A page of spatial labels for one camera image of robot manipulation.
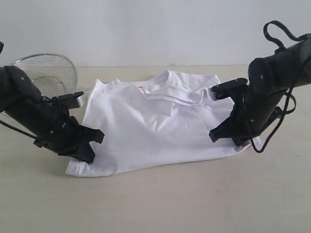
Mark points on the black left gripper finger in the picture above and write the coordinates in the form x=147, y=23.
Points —
x=83, y=152

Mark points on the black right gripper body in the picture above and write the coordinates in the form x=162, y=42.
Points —
x=239, y=127

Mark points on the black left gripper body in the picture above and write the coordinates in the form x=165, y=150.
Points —
x=68, y=136

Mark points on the white t-shirt red lettering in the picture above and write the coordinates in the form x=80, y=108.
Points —
x=164, y=120

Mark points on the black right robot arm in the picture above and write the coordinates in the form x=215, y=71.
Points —
x=256, y=98

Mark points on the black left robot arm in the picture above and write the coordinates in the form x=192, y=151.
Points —
x=38, y=91

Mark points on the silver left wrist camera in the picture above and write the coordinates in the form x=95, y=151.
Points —
x=71, y=100

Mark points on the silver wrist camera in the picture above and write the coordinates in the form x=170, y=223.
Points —
x=231, y=89
x=71, y=100

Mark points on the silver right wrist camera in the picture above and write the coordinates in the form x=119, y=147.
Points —
x=231, y=89

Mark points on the metal wire mesh basket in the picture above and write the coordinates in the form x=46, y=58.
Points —
x=52, y=73

